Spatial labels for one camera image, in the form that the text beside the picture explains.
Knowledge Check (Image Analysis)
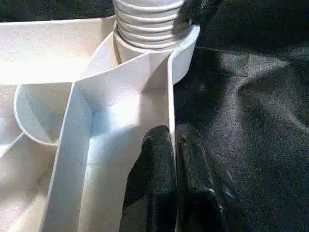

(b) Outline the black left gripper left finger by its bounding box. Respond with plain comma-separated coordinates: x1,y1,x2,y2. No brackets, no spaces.
122,125,179,232

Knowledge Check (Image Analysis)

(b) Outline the white plastic table leg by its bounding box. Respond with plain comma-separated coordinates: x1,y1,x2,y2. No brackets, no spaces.
112,0,192,53

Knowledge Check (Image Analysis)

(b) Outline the white plastic table top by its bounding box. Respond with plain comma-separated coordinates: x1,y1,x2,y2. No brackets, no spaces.
0,15,201,232

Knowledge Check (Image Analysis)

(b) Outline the black work mat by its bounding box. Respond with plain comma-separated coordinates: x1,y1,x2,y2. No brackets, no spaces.
0,0,309,232

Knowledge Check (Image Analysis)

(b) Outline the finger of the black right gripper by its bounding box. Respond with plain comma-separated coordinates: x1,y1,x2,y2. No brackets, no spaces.
174,0,223,29

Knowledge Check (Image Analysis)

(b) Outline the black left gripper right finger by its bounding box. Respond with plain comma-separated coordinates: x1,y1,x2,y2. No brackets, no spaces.
175,124,245,232

